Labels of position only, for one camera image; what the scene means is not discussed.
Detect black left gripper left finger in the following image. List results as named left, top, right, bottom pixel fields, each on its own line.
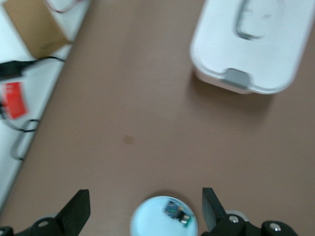
left=0, top=188, right=91, bottom=236

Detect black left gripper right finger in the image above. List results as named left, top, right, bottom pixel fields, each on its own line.
left=201, top=188, right=300, bottom=236

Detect light blue round plate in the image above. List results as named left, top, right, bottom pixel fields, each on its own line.
left=129, top=195, right=199, bottom=236

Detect red printed card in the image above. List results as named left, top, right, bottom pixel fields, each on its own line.
left=1, top=82, right=29, bottom=120

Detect white lunch box grey clips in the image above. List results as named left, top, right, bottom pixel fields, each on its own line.
left=189, top=0, right=315, bottom=95

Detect brown cardboard box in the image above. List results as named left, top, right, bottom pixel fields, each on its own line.
left=2, top=0, right=74, bottom=59

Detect blue green push-button switch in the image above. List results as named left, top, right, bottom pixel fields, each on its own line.
left=163, top=200, right=192, bottom=229

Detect black oval cable loop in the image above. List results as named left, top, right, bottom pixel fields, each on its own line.
left=11, top=119, right=40, bottom=161

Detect black plug with cable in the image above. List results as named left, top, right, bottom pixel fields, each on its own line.
left=0, top=56, right=65, bottom=77

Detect red clip lead wires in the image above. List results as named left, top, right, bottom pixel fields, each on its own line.
left=46, top=0, right=86, bottom=13

